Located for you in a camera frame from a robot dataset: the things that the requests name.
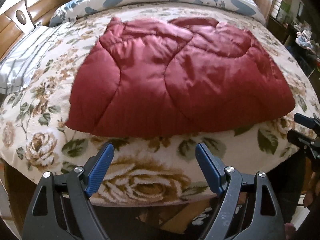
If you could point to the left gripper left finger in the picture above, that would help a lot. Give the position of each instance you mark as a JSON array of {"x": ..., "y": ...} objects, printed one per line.
[{"x": 60, "y": 207}]

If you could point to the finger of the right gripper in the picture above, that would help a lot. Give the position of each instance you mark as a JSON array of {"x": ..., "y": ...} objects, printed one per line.
[
  {"x": 309, "y": 122},
  {"x": 299, "y": 140}
]

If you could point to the striped white pillow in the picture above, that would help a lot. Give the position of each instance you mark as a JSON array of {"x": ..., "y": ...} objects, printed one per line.
[{"x": 19, "y": 65}]

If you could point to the wooden headboard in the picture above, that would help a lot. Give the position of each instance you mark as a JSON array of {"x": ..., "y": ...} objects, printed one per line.
[{"x": 22, "y": 18}]

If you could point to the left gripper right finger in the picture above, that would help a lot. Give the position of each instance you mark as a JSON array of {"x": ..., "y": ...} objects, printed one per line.
[{"x": 247, "y": 206}]

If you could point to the cluttered dark side shelf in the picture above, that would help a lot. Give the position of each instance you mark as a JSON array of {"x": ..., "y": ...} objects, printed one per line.
[{"x": 295, "y": 34}]

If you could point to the person's right hand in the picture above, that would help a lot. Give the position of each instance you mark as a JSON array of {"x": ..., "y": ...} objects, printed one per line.
[{"x": 309, "y": 229}]

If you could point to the red quilted puffer coat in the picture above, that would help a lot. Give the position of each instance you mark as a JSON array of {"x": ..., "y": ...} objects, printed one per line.
[{"x": 147, "y": 78}]

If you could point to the floral bed blanket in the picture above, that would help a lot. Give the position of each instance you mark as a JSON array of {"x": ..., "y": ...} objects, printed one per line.
[{"x": 34, "y": 138}]

